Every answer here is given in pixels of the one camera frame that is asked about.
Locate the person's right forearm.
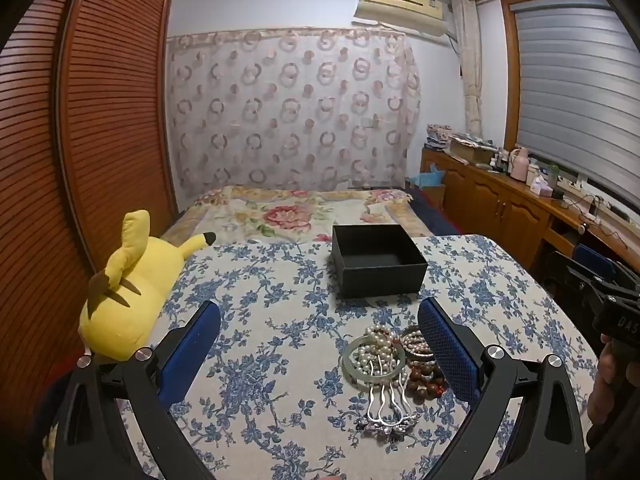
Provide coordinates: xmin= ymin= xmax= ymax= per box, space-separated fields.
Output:
xmin=584 ymin=395 xmax=640 ymax=480

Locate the pearl bangle bracelet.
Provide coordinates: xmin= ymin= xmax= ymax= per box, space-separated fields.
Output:
xmin=400 ymin=325 xmax=437 ymax=361

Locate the wall air conditioner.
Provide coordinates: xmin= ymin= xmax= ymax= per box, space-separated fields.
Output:
xmin=354 ymin=0 xmax=446 ymax=37

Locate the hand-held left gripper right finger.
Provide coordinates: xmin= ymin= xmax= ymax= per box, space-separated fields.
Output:
xmin=417 ymin=297 xmax=591 ymax=480

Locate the cream window curtain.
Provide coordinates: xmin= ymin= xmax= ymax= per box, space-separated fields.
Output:
xmin=451 ymin=0 xmax=485 ymax=140

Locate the flat cardboard box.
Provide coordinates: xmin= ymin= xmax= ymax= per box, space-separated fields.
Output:
xmin=449 ymin=137 xmax=497 ymax=166

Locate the grey window blind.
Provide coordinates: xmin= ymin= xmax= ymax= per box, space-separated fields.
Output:
xmin=512 ymin=0 xmax=640 ymax=206

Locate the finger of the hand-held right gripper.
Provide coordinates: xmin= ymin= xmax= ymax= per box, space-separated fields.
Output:
xmin=544 ymin=249 xmax=603 ymax=308
xmin=572 ymin=243 xmax=626 ymax=285

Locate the blue floral cloth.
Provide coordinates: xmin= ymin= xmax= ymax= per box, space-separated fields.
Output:
xmin=117 ymin=234 xmax=601 ymax=480

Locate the long wooden cabinet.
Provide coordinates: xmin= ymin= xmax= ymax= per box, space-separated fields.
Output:
xmin=420 ymin=146 xmax=640 ymax=283

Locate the flowered bed blanket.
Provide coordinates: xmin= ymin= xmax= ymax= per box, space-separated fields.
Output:
xmin=159 ymin=185 xmax=416 ymax=247

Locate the navy bed sheet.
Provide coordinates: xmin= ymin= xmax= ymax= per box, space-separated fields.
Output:
xmin=404 ymin=187 xmax=467 ymax=239

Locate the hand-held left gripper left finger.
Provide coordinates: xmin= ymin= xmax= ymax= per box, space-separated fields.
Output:
xmin=42 ymin=300 xmax=222 ymax=480

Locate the person's right hand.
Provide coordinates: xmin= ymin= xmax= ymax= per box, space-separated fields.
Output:
xmin=586 ymin=337 xmax=624 ymax=423

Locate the stack of folded cloths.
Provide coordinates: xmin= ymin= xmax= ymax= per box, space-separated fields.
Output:
xmin=425 ymin=122 xmax=457 ymax=151

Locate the pale green jade bangle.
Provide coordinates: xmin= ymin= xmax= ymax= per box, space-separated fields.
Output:
xmin=342 ymin=335 xmax=407 ymax=387

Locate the pink thermos jug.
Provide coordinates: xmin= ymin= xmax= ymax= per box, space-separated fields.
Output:
xmin=509 ymin=146 xmax=532 ymax=182

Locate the yellow plush toy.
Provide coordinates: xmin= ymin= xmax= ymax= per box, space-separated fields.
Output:
xmin=80 ymin=210 xmax=217 ymax=363

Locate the black cardboard box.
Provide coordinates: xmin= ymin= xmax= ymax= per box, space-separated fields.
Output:
xmin=327 ymin=224 xmax=429 ymax=300

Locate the sheer curtain with circles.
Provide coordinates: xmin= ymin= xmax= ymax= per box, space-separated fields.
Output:
xmin=166 ymin=27 xmax=422 ymax=201

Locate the silver hair comb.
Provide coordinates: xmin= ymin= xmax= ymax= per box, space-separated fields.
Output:
xmin=356 ymin=355 xmax=417 ymax=442

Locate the brown wooden bead bracelet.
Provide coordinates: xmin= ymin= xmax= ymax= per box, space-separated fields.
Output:
xmin=402 ymin=360 xmax=449 ymax=402

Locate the blue plastic bag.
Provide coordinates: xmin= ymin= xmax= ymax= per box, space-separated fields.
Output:
xmin=407 ymin=166 xmax=446 ymax=196

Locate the brown louvered wardrobe door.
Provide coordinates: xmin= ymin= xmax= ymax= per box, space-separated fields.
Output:
xmin=55 ymin=0 xmax=179 ymax=271
xmin=0 ymin=10 xmax=97 ymax=446

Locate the white pearl necklace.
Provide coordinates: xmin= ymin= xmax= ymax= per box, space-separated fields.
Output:
xmin=364 ymin=325 xmax=407 ymax=362

